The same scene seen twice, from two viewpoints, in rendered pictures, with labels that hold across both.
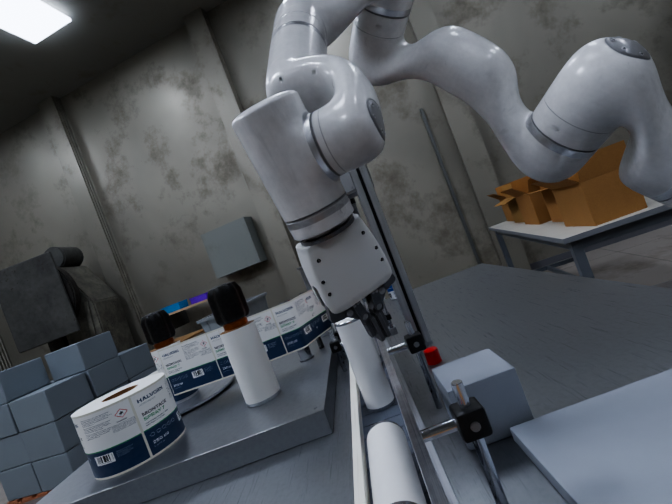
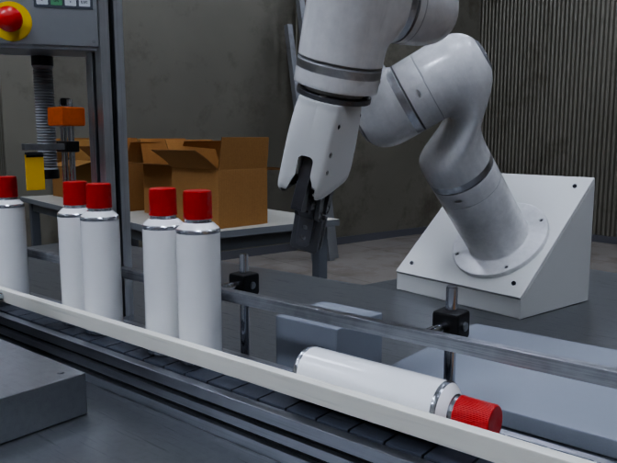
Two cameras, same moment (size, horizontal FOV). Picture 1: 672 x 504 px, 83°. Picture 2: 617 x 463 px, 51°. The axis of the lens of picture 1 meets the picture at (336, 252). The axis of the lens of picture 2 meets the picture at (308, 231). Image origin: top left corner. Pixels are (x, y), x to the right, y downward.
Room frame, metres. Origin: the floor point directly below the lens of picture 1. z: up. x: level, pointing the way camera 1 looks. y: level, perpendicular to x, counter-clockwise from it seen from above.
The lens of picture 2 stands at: (0.09, 0.54, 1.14)
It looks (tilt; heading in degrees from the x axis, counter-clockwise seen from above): 8 degrees down; 308
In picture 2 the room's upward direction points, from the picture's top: straight up
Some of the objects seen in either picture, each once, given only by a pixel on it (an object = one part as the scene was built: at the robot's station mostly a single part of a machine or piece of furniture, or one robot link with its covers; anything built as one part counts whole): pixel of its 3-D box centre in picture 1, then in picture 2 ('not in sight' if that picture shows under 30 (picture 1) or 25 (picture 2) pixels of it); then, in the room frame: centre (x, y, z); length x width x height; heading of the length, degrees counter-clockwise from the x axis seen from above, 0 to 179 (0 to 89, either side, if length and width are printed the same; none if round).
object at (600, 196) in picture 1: (592, 186); (219, 179); (2.18, -1.50, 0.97); 0.51 x 0.42 x 0.37; 82
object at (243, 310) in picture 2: (412, 368); (233, 318); (0.68, -0.05, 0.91); 0.07 x 0.03 x 0.17; 88
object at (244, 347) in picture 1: (242, 341); not in sight; (0.94, 0.29, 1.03); 0.09 x 0.09 x 0.30
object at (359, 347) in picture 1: (360, 349); (199, 276); (0.66, 0.02, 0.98); 0.05 x 0.05 x 0.20
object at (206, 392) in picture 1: (186, 399); not in sight; (1.20, 0.61, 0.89); 0.31 x 0.31 x 0.01
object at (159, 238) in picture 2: not in sight; (164, 270); (0.72, 0.02, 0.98); 0.05 x 0.05 x 0.20
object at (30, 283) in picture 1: (73, 337); not in sight; (5.57, 4.02, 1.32); 1.35 x 1.21 x 2.63; 77
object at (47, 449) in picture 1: (84, 406); not in sight; (3.71, 2.82, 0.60); 1.21 x 0.81 x 1.20; 167
